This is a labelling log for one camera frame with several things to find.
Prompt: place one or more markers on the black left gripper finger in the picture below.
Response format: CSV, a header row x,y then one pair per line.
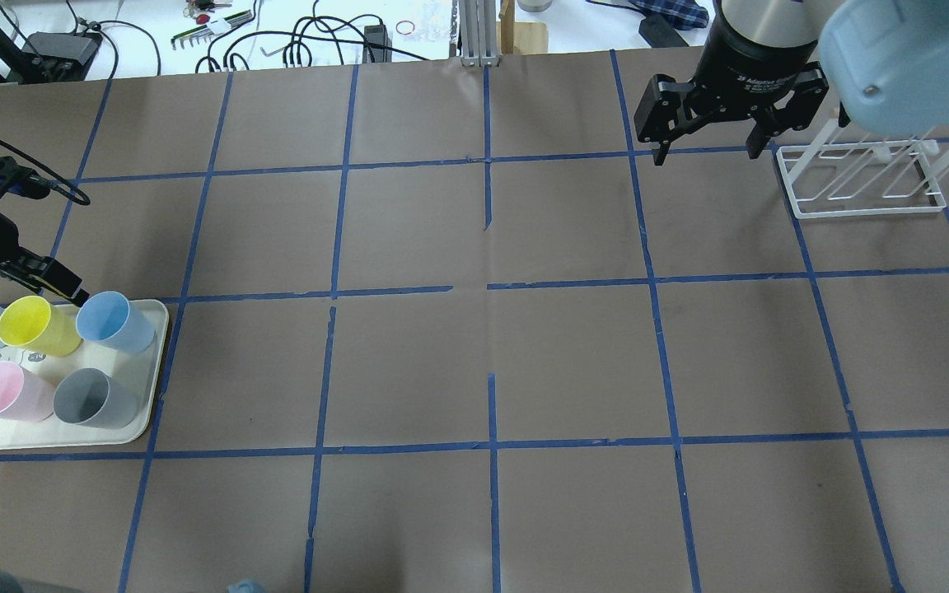
x,y
44,274

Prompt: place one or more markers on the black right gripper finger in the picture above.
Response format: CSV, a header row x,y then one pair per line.
x,y
663,115
809,90

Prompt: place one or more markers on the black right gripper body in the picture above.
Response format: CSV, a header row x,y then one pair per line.
x,y
751,59

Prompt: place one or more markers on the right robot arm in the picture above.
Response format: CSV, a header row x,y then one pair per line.
x,y
888,61

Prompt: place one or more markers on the yellow cup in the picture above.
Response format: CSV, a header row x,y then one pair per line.
x,y
33,324

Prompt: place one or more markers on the pink cup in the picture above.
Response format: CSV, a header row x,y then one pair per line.
x,y
24,396

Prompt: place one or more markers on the grey cup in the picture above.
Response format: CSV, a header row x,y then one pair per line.
x,y
90,398

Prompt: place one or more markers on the blue plaid umbrella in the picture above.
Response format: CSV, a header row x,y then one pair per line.
x,y
682,15

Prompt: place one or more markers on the cream plastic tray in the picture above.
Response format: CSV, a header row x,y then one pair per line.
x,y
139,372

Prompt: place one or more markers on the wooden stand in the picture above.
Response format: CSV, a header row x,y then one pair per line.
x,y
519,37

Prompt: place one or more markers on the black power adapter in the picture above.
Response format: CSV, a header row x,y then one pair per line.
x,y
62,57

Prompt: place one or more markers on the hex key set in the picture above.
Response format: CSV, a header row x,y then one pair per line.
x,y
211,28

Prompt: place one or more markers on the white wire cup rack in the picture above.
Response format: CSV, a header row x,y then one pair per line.
x,y
861,174

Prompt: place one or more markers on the aluminium frame post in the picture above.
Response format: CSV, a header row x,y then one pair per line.
x,y
477,40

